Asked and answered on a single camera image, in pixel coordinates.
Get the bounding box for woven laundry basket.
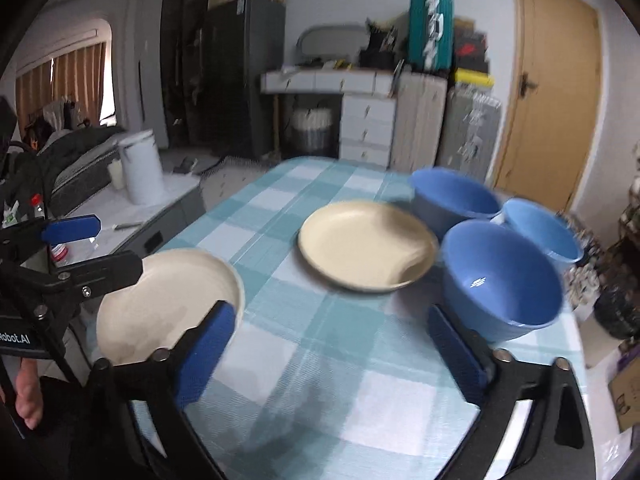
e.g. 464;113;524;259
291;107;333;154

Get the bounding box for person's left hand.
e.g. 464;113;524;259
1;356;43;430

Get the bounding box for white electric kettle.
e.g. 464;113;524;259
118;130;165;206

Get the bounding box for stack of shoe boxes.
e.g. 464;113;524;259
452;16;495;89

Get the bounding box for brown curtains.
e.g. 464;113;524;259
15;42;107;133

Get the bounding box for cream plate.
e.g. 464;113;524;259
96;248;245;364
297;200;439;292

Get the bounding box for cardboard box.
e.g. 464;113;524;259
608;358;640;432

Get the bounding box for oval desk mirror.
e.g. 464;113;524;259
295;24;370;64

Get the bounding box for red cap plastic bottle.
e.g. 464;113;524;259
29;193;68;266

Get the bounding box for black refrigerator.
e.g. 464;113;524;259
202;0;285;159

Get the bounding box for bed with dark bedding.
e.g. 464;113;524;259
2;126;127;217

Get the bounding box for wooden door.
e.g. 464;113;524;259
494;0;602;210

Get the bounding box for cream cup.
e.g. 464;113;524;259
107;159;126;191

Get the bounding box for teal suitcase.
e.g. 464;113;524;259
407;0;454;73

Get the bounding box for beige suitcase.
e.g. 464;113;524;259
390;74;447;174

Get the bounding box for white drawer desk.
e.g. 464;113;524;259
260;67;396;169

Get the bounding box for black gift bag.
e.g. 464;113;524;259
358;20;398;70

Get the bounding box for dark blue bowl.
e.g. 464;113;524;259
409;167;501;240

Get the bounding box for grey side cabinet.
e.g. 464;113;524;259
51;174;205;266

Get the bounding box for light blue bowl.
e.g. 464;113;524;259
497;197;584;274

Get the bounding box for silver aluminium suitcase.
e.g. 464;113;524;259
436;84;502;182

